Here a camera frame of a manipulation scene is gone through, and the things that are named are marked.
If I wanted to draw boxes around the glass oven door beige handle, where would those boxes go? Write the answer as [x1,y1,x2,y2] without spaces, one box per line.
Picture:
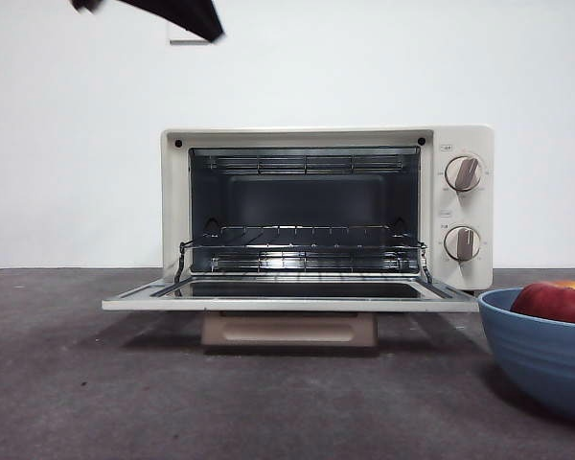
[101,275,480,347]

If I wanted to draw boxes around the red yellow apple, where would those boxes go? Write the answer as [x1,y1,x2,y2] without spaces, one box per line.
[511,281,575,327]

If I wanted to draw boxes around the blue bowl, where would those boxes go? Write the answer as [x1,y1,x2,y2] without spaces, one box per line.
[477,287,575,423]

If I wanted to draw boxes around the beige oven knob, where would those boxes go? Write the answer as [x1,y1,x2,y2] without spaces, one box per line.
[445,155,484,194]
[443,224,481,264]

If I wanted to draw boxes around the cream white toaster oven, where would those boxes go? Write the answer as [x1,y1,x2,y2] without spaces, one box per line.
[160,125,495,294]

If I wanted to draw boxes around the white wall socket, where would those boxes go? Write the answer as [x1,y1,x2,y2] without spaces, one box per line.
[169,24,212,46]

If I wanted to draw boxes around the metal wire oven rack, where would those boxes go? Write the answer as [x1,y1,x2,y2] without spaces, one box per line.
[179,225,427,277]

